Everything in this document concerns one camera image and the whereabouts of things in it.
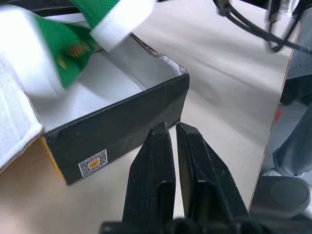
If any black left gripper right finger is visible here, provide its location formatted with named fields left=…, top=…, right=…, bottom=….
left=175, top=121, right=250, bottom=221

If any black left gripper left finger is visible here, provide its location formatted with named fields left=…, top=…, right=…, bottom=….
left=121, top=121, right=176, bottom=222

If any black shoebox with white lining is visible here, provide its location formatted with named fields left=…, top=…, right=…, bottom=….
left=24, top=6, right=191, bottom=187

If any white shoebox lid flap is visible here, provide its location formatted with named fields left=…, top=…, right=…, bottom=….
left=0, top=55, right=45, bottom=173

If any green shoe with white sole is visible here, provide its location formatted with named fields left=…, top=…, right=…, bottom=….
left=70, top=0, right=155, bottom=53
left=0, top=4, right=103, bottom=98

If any white QR code sticker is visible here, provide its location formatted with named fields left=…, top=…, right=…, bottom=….
left=78, top=149, right=109, bottom=178

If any grey round robot joint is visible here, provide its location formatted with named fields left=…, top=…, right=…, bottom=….
left=248, top=174, right=312, bottom=220

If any person in grey trousers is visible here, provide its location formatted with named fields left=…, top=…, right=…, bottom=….
left=272, top=0, right=312, bottom=178

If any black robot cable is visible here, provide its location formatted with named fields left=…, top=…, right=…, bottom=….
left=213, top=0, right=312, bottom=55

